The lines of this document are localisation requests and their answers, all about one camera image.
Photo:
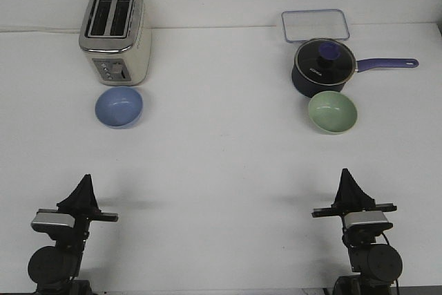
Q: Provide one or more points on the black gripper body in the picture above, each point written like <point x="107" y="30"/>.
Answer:
<point x="82" y="224"/>
<point x="357" y="233"/>

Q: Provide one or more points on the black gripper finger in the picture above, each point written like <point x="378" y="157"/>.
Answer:
<point x="79" y="199"/>
<point x="92" y="198"/>
<point x="340" y="195"/>
<point x="355" y="194"/>

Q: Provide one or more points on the green bowl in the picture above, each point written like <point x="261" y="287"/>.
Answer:
<point x="332" y="112"/>

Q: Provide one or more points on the blue bowl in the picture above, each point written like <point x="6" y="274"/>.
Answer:
<point x="119" y="107"/>

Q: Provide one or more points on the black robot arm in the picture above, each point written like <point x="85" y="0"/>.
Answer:
<point x="55" y="268"/>
<point x="375" y="264"/>

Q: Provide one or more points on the dark blue saucepan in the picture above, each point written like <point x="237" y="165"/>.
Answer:
<point x="309" y="89"/>

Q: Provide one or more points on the glass pot lid blue knob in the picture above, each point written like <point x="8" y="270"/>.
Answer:
<point x="325" y="61"/>

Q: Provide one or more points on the silver two-slot toaster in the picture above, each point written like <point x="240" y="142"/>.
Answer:
<point x="116" y="38"/>

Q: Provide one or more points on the clear plastic container lid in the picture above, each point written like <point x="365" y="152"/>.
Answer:
<point x="302" y="25"/>

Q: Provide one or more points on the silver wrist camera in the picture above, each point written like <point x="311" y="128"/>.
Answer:
<point x="48" y="220"/>
<point x="366" y="219"/>

